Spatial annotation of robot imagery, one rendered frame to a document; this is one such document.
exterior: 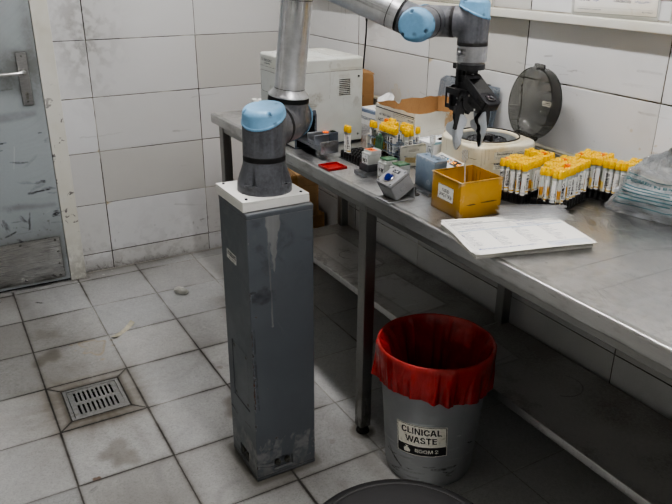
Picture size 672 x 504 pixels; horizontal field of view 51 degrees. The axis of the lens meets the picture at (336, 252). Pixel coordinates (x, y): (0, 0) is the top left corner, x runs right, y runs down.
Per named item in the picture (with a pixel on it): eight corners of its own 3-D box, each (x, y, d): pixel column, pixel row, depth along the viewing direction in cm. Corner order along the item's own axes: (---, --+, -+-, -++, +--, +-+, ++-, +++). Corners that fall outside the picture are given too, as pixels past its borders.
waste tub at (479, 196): (429, 205, 190) (431, 169, 187) (470, 199, 196) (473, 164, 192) (458, 221, 179) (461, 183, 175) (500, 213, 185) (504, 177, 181)
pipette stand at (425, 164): (410, 187, 205) (411, 154, 201) (430, 184, 208) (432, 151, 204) (428, 197, 197) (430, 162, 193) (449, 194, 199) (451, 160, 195)
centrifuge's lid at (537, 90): (514, 58, 221) (536, 60, 224) (498, 137, 230) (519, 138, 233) (557, 68, 203) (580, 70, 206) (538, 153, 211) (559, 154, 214)
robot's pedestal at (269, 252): (258, 482, 217) (245, 215, 183) (233, 445, 233) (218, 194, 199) (315, 461, 226) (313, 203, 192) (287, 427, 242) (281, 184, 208)
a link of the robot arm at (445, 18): (404, 4, 169) (449, 6, 165) (417, 2, 178) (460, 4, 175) (402, 38, 172) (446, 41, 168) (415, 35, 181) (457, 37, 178)
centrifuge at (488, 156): (418, 167, 225) (420, 129, 220) (498, 159, 234) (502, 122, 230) (456, 189, 204) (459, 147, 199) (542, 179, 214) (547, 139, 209)
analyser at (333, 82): (261, 133, 267) (258, 51, 255) (324, 125, 280) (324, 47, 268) (298, 151, 242) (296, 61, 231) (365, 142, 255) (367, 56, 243)
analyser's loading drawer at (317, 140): (293, 141, 247) (292, 126, 245) (309, 139, 250) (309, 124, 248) (321, 154, 231) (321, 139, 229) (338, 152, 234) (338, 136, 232)
